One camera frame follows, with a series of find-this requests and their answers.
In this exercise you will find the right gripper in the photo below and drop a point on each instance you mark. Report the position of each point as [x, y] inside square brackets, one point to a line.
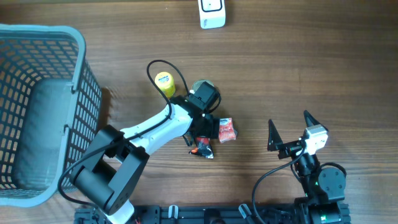
[275, 142]

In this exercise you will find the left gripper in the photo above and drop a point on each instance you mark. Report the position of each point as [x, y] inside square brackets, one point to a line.
[211, 129]

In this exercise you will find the black red snack packet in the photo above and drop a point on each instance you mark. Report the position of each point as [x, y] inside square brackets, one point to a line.
[203, 148]

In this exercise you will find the red juice carton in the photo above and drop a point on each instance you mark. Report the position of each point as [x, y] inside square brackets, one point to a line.
[226, 130]

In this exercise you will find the silver top tin can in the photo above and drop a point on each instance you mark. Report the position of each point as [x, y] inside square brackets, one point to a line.
[198, 83]

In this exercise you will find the yellow lid jar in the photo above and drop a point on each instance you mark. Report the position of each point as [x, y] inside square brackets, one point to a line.
[165, 82]

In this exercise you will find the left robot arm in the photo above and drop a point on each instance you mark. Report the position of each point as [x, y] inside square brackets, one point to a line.
[109, 170]

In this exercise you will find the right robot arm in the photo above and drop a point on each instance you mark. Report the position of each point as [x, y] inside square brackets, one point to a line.
[323, 184]

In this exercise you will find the white barcode scanner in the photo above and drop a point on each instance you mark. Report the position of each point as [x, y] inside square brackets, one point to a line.
[212, 13]

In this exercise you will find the grey plastic mesh basket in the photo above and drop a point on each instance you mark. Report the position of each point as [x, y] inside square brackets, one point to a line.
[50, 106]

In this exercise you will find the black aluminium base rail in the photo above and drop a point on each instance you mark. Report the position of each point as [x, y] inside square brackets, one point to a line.
[280, 213]

